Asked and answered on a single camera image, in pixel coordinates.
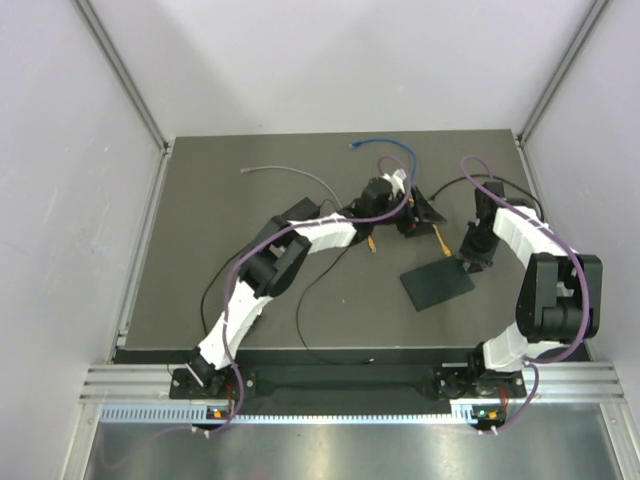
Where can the dark grey network switch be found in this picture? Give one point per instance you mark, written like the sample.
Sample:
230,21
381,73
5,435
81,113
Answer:
436,283

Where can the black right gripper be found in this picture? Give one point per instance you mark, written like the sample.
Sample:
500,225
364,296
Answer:
477,260

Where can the aluminium frame rail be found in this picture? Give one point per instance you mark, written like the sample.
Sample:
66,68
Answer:
568,382

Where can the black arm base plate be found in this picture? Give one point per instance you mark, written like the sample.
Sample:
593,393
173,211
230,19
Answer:
299,384

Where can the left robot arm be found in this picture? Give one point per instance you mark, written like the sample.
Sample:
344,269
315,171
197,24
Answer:
270,263

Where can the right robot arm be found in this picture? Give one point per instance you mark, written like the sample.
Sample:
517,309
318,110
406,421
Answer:
559,302

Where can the grey slotted cable duct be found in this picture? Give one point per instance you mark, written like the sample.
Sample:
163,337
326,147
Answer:
203,414

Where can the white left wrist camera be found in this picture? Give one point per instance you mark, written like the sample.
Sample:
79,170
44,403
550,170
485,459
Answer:
397,180

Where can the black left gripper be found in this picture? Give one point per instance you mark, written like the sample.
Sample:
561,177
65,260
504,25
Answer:
416,214

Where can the black power adapter brick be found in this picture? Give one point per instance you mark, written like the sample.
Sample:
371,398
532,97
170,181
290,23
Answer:
303,210

